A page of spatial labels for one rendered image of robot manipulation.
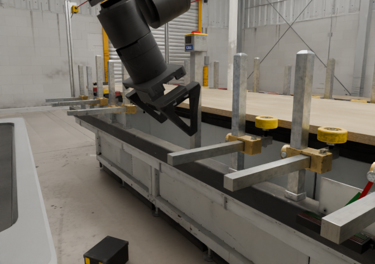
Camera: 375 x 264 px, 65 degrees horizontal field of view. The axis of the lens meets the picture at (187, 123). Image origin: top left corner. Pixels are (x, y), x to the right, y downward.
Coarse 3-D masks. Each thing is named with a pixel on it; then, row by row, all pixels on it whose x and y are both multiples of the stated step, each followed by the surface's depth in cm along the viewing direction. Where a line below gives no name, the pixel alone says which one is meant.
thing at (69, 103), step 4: (80, 100) 216; (84, 100) 216; (88, 100) 218; (92, 100) 219; (96, 100) 221; (108, 100) 226; (116, 100) 230; (60, 104) 207; (64, 104) 208; (68, 104) 210; (72, 104) 211; (76, 104) 213; (80, 104) 215; (84, 104) 216
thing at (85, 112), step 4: (100, 108) 175; (104, 108) 175; (108, 108) 175; (112, 108) 177; (116, 108) 178; (120, 108) 180; (124, 108) 181; (136, 108) 186; (140, 108) 187; (80, 112) 167; (84, 112) 168; (88, 112) 169; (92, 112) 170; (96, 112) 172; (100, 112) 173; (104, 112) 174; (108, 112) 176; (112, 112) 177; (116, 112) 179
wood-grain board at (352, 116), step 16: (208, 96) 194; (224, 96) 194; (256, 96) 194; (272, 96) 194; (288, 96) 194; (208, 112) 142; (224, 112) 133; (256, 112) 125; (272, 112) 125; (288, 112) 125; (320, 112) 125; (336, 112) 125; (352, 112) 125; (368, 112) 125; (352, 128) 92; (368, 128) 92; (368, 144) 84
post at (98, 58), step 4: (96, 56) 220; (100, 56) 221; (96, 60) 221; (100, 60) 222; (96, 64) 222; (100, 64) 222; (96, 68) 223; (100, 68) 223; (96, 72) 224; (100, 72) 223; (100, 76) 224; (100, 80) 224; (100, 84) 225; (100, 88) 225; (100, 92) 226; (100, 96) 226
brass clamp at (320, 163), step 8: (288, 152) 87; (296, 152) 84; (304, 152) 82; (312, 152) 81; (328, 152) 81; (312, 160) 80; (320, 160) 78; (328, 160) 80; (312, 168) 81; (320, 168) 79; (328, 168) 80
